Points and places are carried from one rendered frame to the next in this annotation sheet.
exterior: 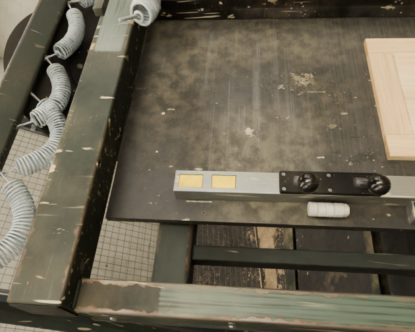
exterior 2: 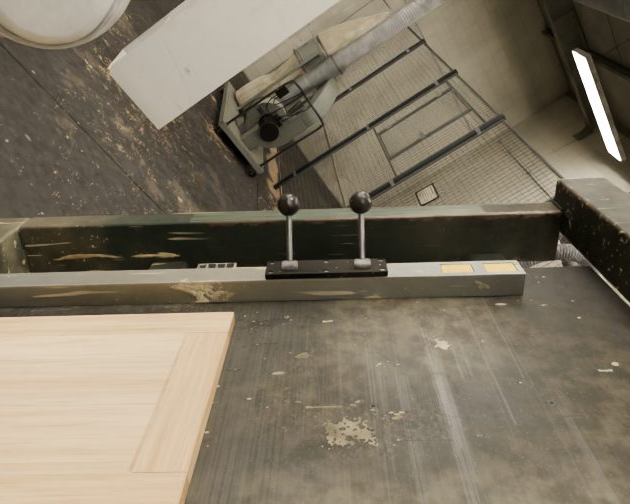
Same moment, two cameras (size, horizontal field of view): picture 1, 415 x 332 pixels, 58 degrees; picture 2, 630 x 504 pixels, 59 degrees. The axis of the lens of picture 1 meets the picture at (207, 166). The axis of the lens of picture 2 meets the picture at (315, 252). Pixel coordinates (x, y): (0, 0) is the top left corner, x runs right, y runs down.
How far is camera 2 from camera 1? 123 cm
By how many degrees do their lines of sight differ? 96
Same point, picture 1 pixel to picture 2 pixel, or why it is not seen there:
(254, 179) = (418, 271)
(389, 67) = (158, 436)
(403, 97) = (167, 382)
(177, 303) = (464, 208)
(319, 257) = not seen: hidden behind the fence
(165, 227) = not seen: hidden behind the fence
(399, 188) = (243, 272)
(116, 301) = (518, 206)
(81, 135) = not seen: outside the picture
